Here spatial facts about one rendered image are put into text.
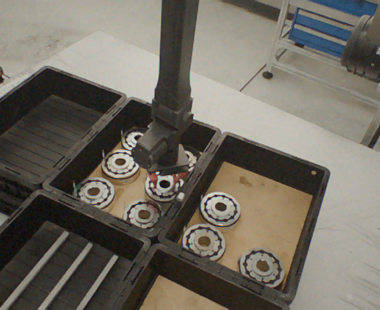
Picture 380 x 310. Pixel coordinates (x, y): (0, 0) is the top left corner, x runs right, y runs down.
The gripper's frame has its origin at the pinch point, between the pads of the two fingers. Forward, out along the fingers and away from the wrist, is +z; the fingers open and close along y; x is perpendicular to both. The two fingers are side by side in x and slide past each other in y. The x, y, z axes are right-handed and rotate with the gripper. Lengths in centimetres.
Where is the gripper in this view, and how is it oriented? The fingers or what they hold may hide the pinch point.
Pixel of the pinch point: (164, 182)
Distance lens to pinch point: 104.7
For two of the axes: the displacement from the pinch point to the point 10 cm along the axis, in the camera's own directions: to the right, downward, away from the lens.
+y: 9.4, -1.8, 2.8
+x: -3.2, -6.9, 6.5
